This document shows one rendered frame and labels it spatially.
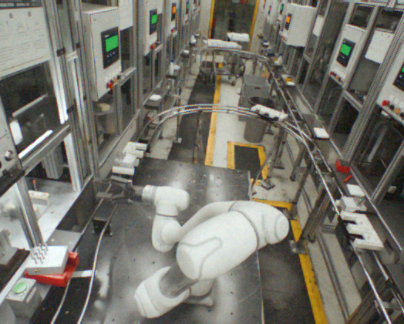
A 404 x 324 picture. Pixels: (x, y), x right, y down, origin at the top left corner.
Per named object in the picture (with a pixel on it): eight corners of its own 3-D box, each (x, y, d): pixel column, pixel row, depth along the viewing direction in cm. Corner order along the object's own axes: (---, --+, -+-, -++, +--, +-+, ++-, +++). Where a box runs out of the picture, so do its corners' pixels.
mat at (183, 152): (210, 177, 336) (211, 176, 336) (163, 170, 337) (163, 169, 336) (222, 62, 829) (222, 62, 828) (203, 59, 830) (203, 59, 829)
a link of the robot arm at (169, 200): (156, 184, 124) (151, 214, 123) (190, 190, 124) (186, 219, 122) (159, 184, 135) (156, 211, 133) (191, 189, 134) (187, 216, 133)
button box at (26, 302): (30, 318, 98) (21, 300, 91) (9, 315, 98) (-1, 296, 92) (42, 297, 104) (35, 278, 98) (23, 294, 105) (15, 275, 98)
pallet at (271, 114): (250, 115, 308) (251, 106, 302) (255, 112, 318) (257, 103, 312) (280, 126, 291) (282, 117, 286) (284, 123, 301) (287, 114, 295)
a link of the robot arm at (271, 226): (247, 191, 92) (217, 206, 84) (294, 198, 77) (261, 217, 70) (254, 227, 94) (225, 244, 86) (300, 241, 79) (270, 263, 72)
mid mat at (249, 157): (271, 187, 332) (272, 186, 331) (226, 180, 333) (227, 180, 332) (263, 146, 416) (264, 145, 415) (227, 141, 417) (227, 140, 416)
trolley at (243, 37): (246, 75, 736) (254, 37, 684) (224, 73, 731) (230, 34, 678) (240, 67, 807) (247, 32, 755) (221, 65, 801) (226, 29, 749)
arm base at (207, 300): (214, 268, 151) (216, 261, 147) (212, 308, 132) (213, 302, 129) (182, 263, 151) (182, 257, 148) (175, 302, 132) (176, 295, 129)
